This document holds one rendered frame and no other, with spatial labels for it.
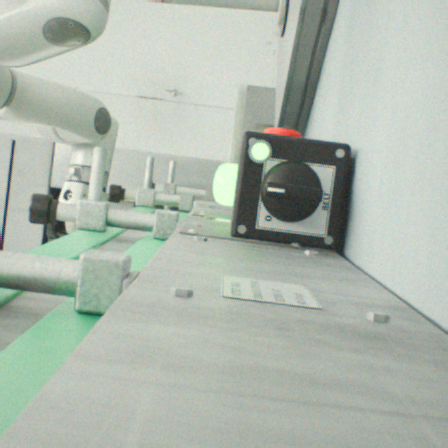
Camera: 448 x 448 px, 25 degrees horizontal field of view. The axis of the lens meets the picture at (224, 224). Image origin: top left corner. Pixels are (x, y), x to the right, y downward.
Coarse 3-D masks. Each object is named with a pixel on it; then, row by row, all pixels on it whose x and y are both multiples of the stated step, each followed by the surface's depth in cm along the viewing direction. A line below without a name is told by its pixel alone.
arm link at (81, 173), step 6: (72, 168) 179; (78, 168) 180; (84, 168) 180; (90, 168) 180; (72, 174) 179; (78, 174) 180; (84, 174) 180; (90, 174) 180; (108, 174) 183; (78, 180) 180; (84, 180) 180; (108, 180) 184
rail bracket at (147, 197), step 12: (144, 180) 149; (108, 192) 148; (120, 192) 149; (132, 192) 149; (144, 192) 148; (144, 204) 148; (156, 204) 149; (168, 204) 149; (180, 204) 148; (192, 204) 148
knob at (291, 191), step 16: (272, 176) 72; (288, 176) 72; (304, 176) 72; (272, 192) 71; (288, 192) 71; (304, 192) 71; (320, 192) 71; (272, 208) 72; (288, 208) 72; (304, 208) 72
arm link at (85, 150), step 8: (112, 120) 183; (40, 128) 178; (48, 128) 177; (112, 128) 183; (48, 136) 178; (56, 136) 177; (112, 136) 183; (72, 144) 183; (80, 144) 181; (88, 144) 181; (96, 144) 181; (104, 144) 182; (112, 144) 183; (72, 152) 183; (80, 152) 181; (88, 152) 181; (112, 152) 184; (72, 160) 182; (80, 160) 181; (88, 160) 180; (112, 160) 184
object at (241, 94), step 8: (240, 88) 152; (240, 96) 152; (240, 104) 151; (240, 112) 152; (240, 120) 152; (232, 128) 168; (240, 128) 153; (232, 136) 152; (240, 136) 153; (232, 144) 152; (232, 152) 152; (232, 160) 152
